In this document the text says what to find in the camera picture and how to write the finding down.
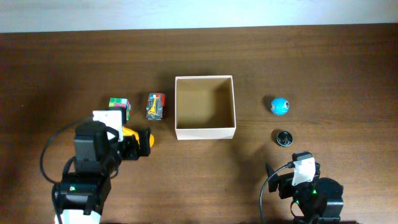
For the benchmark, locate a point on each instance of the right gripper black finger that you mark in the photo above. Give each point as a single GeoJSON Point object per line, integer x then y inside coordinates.
{"type": "Point", "coordinates": [272, 178]}
{"type": "Point", "coordinates": [298, 156]}

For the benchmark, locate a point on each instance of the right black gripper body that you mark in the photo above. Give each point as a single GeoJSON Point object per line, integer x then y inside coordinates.
{"type": "Point", "coordinates": [282, 183]}

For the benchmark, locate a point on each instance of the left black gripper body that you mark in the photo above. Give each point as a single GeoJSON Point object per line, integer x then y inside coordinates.
{"type": "Point", "coordinates": [131, 146]}

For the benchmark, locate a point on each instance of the orange rubber toy figure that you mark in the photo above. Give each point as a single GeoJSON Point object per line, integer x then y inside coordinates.
{"type": "Point", "coordinates": [129, 132]}

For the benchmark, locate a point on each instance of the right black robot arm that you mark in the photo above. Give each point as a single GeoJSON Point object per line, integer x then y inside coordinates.
{"type": "Point", "coordinates": [320, 199]}

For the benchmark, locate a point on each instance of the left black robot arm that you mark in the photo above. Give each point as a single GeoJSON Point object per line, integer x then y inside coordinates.
{"type": "Point", "coordinates": [86, 178]}

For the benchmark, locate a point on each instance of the black round finned cap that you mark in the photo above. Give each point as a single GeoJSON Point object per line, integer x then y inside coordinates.
{"type": "Point", "coordinates": [284, 139]}

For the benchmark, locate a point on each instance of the multicoloured puzzle cube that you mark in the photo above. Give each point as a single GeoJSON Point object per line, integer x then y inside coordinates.
{"type": "Point", "coordinates": [121, 103]}

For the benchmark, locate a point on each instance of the grey and red toy truck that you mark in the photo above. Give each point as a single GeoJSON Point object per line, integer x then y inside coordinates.
{"type": "Point", "coordinates": [155, 106]}

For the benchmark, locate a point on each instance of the blue ball with grey markings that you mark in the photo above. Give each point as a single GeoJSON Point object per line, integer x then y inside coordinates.
{"type": "Point", "coordinates": [279, 106]}

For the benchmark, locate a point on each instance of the open white cardboard box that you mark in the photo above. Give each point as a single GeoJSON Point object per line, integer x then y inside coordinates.
{"type": "Point", "coordinates": [205, 107]}

